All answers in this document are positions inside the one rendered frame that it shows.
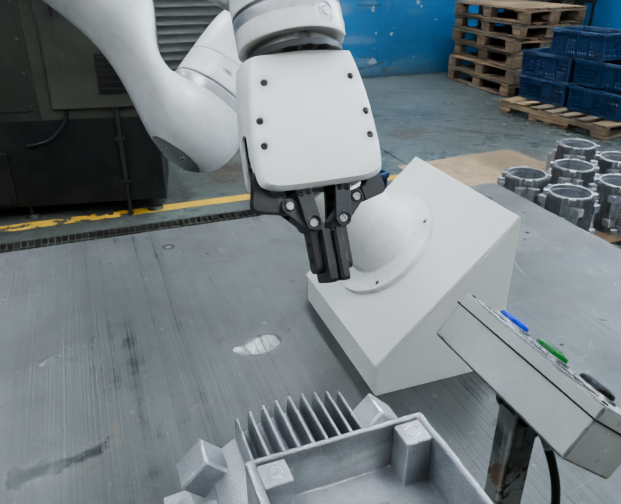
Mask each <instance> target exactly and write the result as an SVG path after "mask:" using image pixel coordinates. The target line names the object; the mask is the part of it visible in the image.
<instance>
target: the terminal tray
mask: <svg viewBox="0 0 621 504"><path fill-rule="evenodd" d="M409 425H413V426H416V427H418V428H419V430H420V435H419V436H417V437H409V436H407V435H406V434H405V433H404V428H405V427H406V426H409ZM273 465H278V466H281V467H282V468H283V470H284V474H283V476H282V477H281V478H278V479H271V478H269V477H268V476H267V469H268V468H269V467H270V466H273ZM245 468H246V483H247V498H248V504H494V503H493V502H492V501H491V499H490V498H489V497H488V496H487V494H486V493H485V492H484V491H483V490H482V488H481V487H480V486H479V485H478V483H477V482H476V481H475V480H474V478H473V477H472V476H471V475H470V473H469V472H468V471H467V470H466V468H465V467H464V466H463V465H462V464H461V462H460V461H459V460H458V459H457V457H456V456H455V455H454V454H453V452H452V451H451V450H450V449H449V447H448V446H447V445H446V444H445V442H444V441H443V440H442V439H441V438H440V436H439V435H438V434H437V433H436V431H435V430H434V429H433V428H432V426H431V425H430V424H429V423H428V421H427V420H426V419H425V418H424V416H423V415H422V414H421V413H420V412H418V413H414V414H411V415H407V416H404V417H400V418H397V419H393V420H390V421H387V422H383V423H380V424H376V425H373V426H369V427H366V428H362V429H359V430H355V431H352V432H348V433H345V434H341V435H338V436H334V437H331V438H328V439H324V440H321V441H317V442H314V443H310V444H307V445H303V446H300V447H296V448H293V449H289V450H286V451H282V452H279V453H275V454H272V455H268V456H265V457H262V458H258V459H255V460H251V461H248V462H246V463H245Z"/></svg>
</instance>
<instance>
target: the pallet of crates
mask: <svg viewBox="0 0 621 504"><path fill-rule="evenodd" d="M552 31H553V38H552V45H551V47H544V48H533V49H523V52H522V53H524V54H523V63H522V73H520V75H519V77H520V85H519V94H518V95H519V96H515V97H510V98H503V99H501V101H499V109H498V111H500V112H503V113H513V112H522V111H523V112H527V113H529V114H528V117H529V119H528V120H531V121H535V122H536V121H543V124H546V125H549V126H552V125H557V128H560V129H564V130H565V129H567V128H578V127H582V128H586V129H590V134H591V135H590V137H591V138H595V139H598V140H602V141H606V140H611V139H616V138H621V80H620V79H621V30H620V29H611V28H602V27H594V26H568V27H554V28H553V29H552ZM556 37H557V39H556ZM561 39H562V40H561ZM564 39H565V40H564ZM568 39H569V41H568ZM570 39H571V40H570ZM573 39H574V41H573ZM575 39H576V40H575ZM561 41H562V42H561ZM567 43H568V45H567ZM569 43H570V45H569ZM572 43H573V44H572ZM574 43H575V44H574ZM591 43H593V44H591ZM555 44H556V46H555ZM596 44H597V45H596ZM558 45H559V46H558ZM572 45H573V46H572ZM567 46H568V47H567ZM591 46H592V48H591ZM560 47H561V48H560ZM598 47H599V48H598ZM619 47H620V49H619ZM595 48H596V49H595ZM606 49H607V50H606ZM609 51H610V52H609ZM611 51H612V52H611ZM614 51H615V52H614ZM618 51H619V52H618ZM526 59H527V60H526ZM529 60H530V61H529ZM531 60H532V61H531ZM539 60H540V62H539ZM537 61H538V62H537ZM526 62H527V63H526ZM559 64H560V65H559ZM543 65H544V67H543ZM563 65H564V66H563ZM565 65H567V66H566V67H565ZM541 66H542V67H541ZM530 67H531V68H530ZM538 67H539V68H538ZM525 68H526V70H525ZM563 69H564V70H563ZM565 69H566V70H565ZM574 69H575V70H574ZM599 71H600V73H599ZM618 74H619V75H618ZM536 76H537V77H536ZM598 76H599V77H598ZM545 78H546V79H545ZM617 78H618V79H617ZM555 80H556V81H555ZM523 82H524V83H523ZM565 82H566V83H565ZM568 82H569V83H568ZM539 85H540V86H539ZM527 87H528V88H527ZM522 88H523V89H522ZM532 89H533V90H532ZM535 89H536V90H535ZM554 89H555V90H554ZM553 90H554V91H553ZM602 90H604V91H602ZM605 90H606V92H605ZM607 91H609V92H607ZM610 91H611V93H610ZM522 92H523V93H522ZM522 101H524V102H522ZM514 102H518V103H515V104H513V103H514ZM614 103H615V105H614ZM616 104H618V105H616ZM550 108H557V109H550ZM543 109H550V110H545V111H541V110H543ZM614 127H619V129H617V130H612V131H610V129H609V128H614Z"/></svg>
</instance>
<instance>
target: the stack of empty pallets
mask: <svg viewBox="0 0 621 504"><path fill-rule="evenodd" d="M468 5H479V10H478V13H468V11H469V6H468ZM586 8H587V6H581V5H571V4H561V3H550V2H539V1H529V0H460V1H456V3H455V12H454V14H456V15H455V25H454V28H453V34H452V40H456V41H454V45H455V48H454V52H453V53H455V54H449V63H448V64H449V65H448V66H449V67H448V70H449V72H448V77H447V78H448V79H451V80H454V81H457V82H460V83H463V84H466V85H469V86H472V87H475V88H478V89H481V90H484V91H487V92H490V93H493V94H496V95H501V96H505V97H507V98H510V97H514V94H515V91H518V92H519V85H520V77H519V75H520V73H522V63H523V54H524V53H522V52H523V49H533V48H544V47H551V45H552V44H551V42H552V38H553V31H552V29H553V28H554V27H568V26H583V23H584V22H582V21H584V19H585V13H586V10H587V9H586ZM498 9H503V12H500V13H499V12H498ZM563 11H569V13H568V17H564V16H560V15H561V12H563ZM468 19H478V25H477V26H472V27H469V26H467V24H468ZM495 23H502V24H503V25H496V24H495ZM495 25H496V26H495ZM466 32H469V33H474V34H476V37H475V39H477V40H466V39H465V35H466ZM493 37H494V38H499V39H494V38H493ZM466 46H471V47H475V48H477V52H472V53H466ZM461 59H464V60H468V61H471V65H461ZM460 71H461V72H464V73H468V74H470V77H472V82H470V81H467V80H463V79H460V78H459V75H460ZM485 82H488V83H493V84H498V85H500V88H499V91H498V90H495V89H492V88H488V87H485Z"/></svg>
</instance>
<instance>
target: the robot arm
mask: <svg viewBox="0 0 621 504"><path fill-rule="evenodd" d="M43 1H44V2H45V3H47V4H48V5H49V6H50V7H52V8H53V9H54V10H55V11H57V12H58V13H59V14H60V15H62V16H63V17H64V18H65V19H67V20H68V21H69V22H70V23H72V24H73V25H74V26H75V27H76V28H77V29H79V30H80V31H81V32H82V33H83V34H84V35H85V36H86V37H87V38H88V39H89V40H90V41H91V42H92V43H93V44H94V45H95V46H96V47H97V48H98V49H99V50H100V51H101V53H102V54H103V55H104V56H105V58H106V59H107V60H108V62H109V63H110V64H111V66H112V67H113V69H114V70H115V72H116V73H117V75H118V77H119V78H120V80H121V82H122V84H123V85H124V87H125V89H126V91H127V93H128V95H129V97H130V99H131V101H132V103H133V105H134V107H135V109H136V111H137V113H138V115H139V117H140V119H141V121H142V123H143V125H144V127H145V129H146V130H147V132H148V134H149V136H150V137H151V139H152V140H153V142H154V143H155V144H156V146H157V147H158V148H159V150H160V151H161V152H162V153H163V154H164V156H165V157H166V158H167V159H169V160H170V161H172V162H173V163H174V164H176V165H177V166H179V167H180V168H181V169H183V170H187V171H190V172H194V173H209V172H212V171H215V170H217V169H219V168H220V167H222V166H223V165H224V164H226V163H227V162H228V161H229V160H230V159H231V158H232V157H233V156H234V155H235V153H236V152H237V150H238V149H239V148H240V153H241V161H242V169H243V175H244V181H245V185H246V189H247V191H248V193H249V194H250V210H251V211H252V212H253V213H255V214H264V215H277V216H281V217H283V218H284V219H285V220H287V221H288V222H289V223H291V224H292V225H294V226H295V227H296V228H297V230H298V231H299V232H300V233H302V234H304V237H305V243H306V248H307V254H308V259H309V265H310V270H311V272H312V274H317V279H318V282H319V283H333V282H337V281H339V282H340V283H341V284H342V285H343V286H344V287H345V288H346V289H347V290H349V291H351V292H353V293H357V294H370V293H375V292H378V291H381V290H384V289H386V288H388V287H389V286H391V285H393V284H395V283H396V282H397V281H399V280H400V279H402V278H403V277H404V276H405V275H406V274H407V273H408V272H409V271H411V269H412V268H413V267H414V266H415V265H416V264H417V263H418V261H419V260H420V258H421V257H422V255H423V254H424V252H425V250H426V248H427V246H428V244H429V241H430V239H431V236H432V231H433V215H432V211H431V210H430V208H429V206H428V205H427V204H426V203H425V202H424V201H423V200H422V199H421V198H420V197H418V196H416V195H413V194H407V193H401V194H395V195H392V196H388V195H387V194H386V193H385V192H384V191H385V185H384V182H383V180H382V178H381V175H380V173H379V172H380V170H381V164H382V163H381V153H380V147H379V141H378V136H377V132H376V127H375V123H374V119H373V115H372V112H371V108H370V104H369V101H368V98H367V94H366V91H365V88H364V85H363V82H362V79H361V77H360V74H359V72H358V69H357V67H356V64H355V62H354V60H353V57H352V55H351V53H350V51H348V50H343V49H342V45H341V44H342V43H343V40H344V36H345V35H346V34H345V23H344V20H343V17H342V12H341V5H340V0H208V1H210V2H212V3H214V4H215V5H217V6H219V7H221V8H223V9H224V11H222V12H221V13H220V14H219V15H218V16H217V17H216V18H215V19H214V20H213V21H212V22H211V24H210V25H209V26H208V27H207V29H206V30H205V31H204V33H203V34H202V35H201V37H200V38H199V39H198V41H197V42H196V43H195V45H194V46H193V47H192V49H191V50H190V52H189V53H188V54H187V56H186V57H185V58H184V60H183V61H182V62H181V64H180V65H179V67H178V68H177V69H176V71H175V72H174V71H172V70H171V69H169V67H168V66H167V65H166V64H165V62H164V61H163V59H162V57H161V55H160V53H159V50H158V47H157V41H156V29H155V12H154V6H153V2H152V0H43Z"/></svg>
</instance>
